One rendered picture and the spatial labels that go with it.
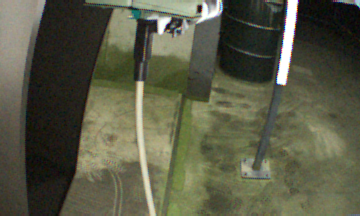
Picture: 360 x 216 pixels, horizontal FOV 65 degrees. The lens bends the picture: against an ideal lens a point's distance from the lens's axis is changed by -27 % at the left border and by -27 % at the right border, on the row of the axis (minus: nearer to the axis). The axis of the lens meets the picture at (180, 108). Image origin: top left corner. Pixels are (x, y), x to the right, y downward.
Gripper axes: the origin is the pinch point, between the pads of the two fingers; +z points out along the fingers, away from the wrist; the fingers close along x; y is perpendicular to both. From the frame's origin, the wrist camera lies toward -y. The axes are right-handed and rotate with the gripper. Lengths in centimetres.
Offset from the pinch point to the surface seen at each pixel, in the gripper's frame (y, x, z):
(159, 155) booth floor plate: 105, 39, -96
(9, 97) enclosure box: 4.5, -2.2, 40.4
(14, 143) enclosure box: 12.7, -1.9, 40.3
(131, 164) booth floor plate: 106, 46, -78
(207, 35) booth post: 53, 53, -176
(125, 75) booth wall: 94, 105, -156
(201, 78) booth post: 88, 53, -178
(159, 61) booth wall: 80, 82, -165
